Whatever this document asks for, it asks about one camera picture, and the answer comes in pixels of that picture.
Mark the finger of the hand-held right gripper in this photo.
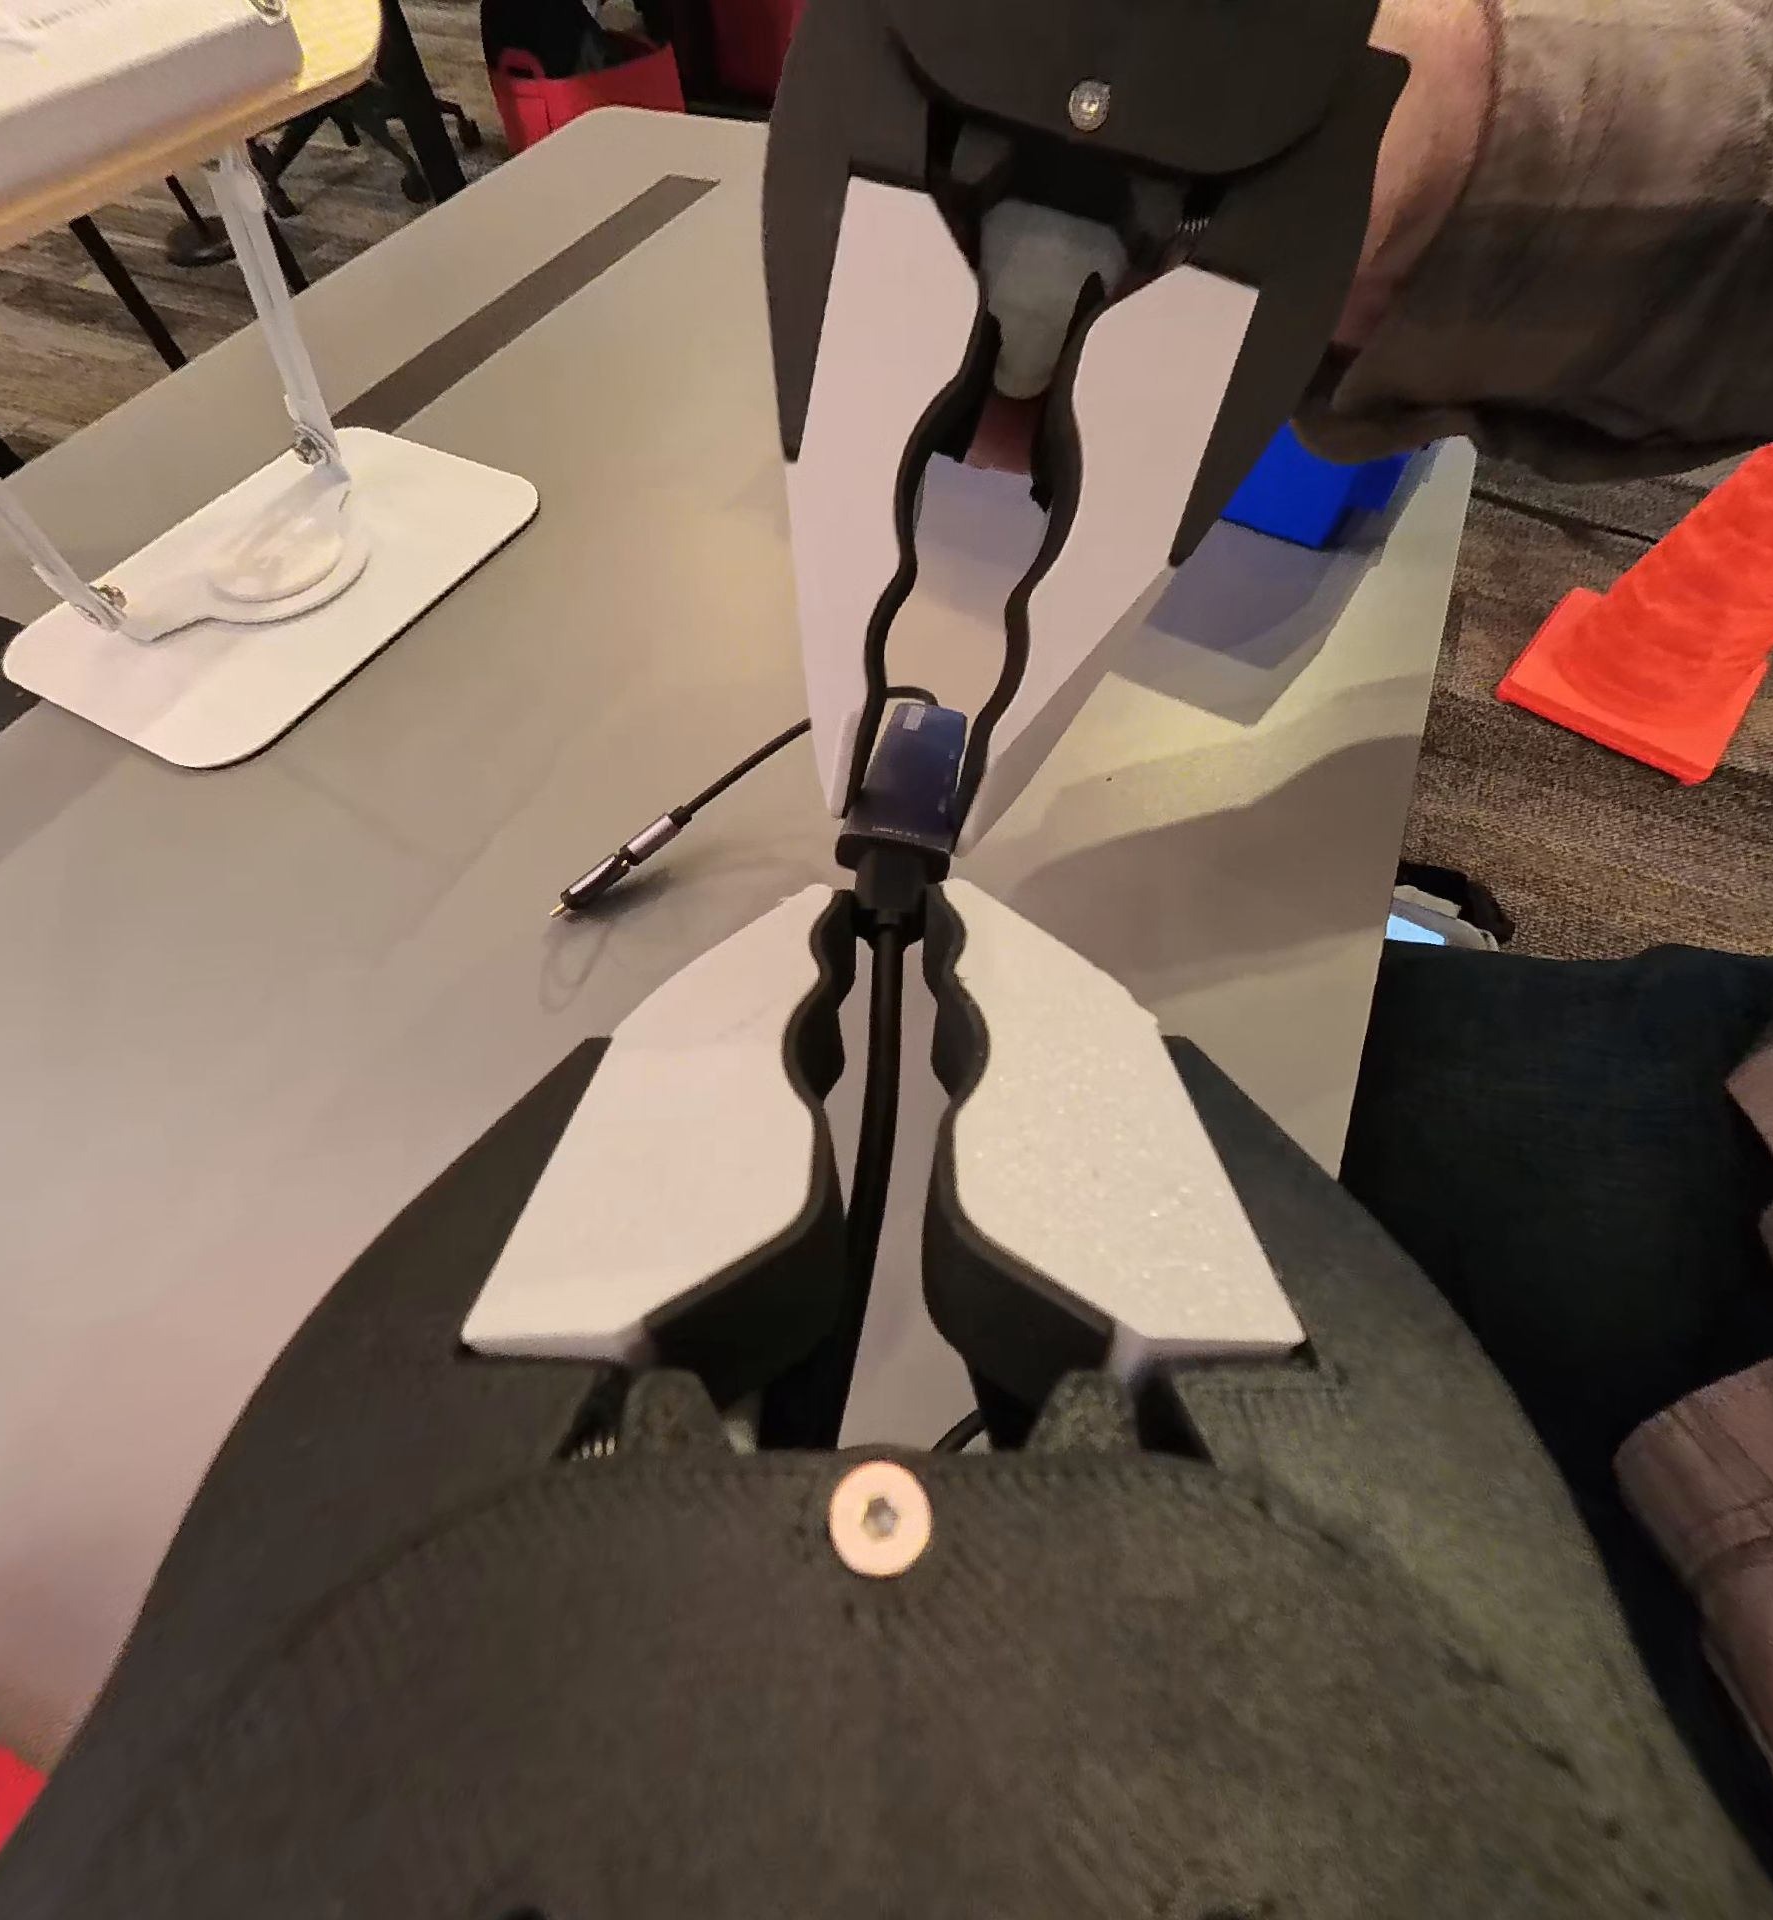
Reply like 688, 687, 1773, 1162
784, 161, 991, 820
964, 259, 1267, 845

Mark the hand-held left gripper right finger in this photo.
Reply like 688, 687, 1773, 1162
922, 882, 1308, 1449

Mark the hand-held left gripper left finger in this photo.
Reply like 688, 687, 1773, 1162
460, 888, 849, 1449

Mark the blue plastic bin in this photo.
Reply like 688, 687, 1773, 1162
1220, 425, 1437, 552

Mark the black cable wide grey plug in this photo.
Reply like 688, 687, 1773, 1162
553, 717, 815, 919

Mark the person's right forearm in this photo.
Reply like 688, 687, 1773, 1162
1297, 0, 1773, 482

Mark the person's right hand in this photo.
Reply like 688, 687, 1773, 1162
1337, 0, 1497, 359

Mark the red fabric bag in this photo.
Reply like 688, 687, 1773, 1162
489, 30, 688, 156

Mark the black floor bag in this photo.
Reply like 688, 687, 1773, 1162
1389, 863, 1509, 954

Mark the orange traffic cone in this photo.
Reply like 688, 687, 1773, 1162
1496, 437, 1773, 786

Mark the clear acrylic stand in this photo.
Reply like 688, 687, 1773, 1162
0, 147, 375, 640

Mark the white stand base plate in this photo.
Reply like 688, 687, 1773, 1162
0, 428, 543, 771

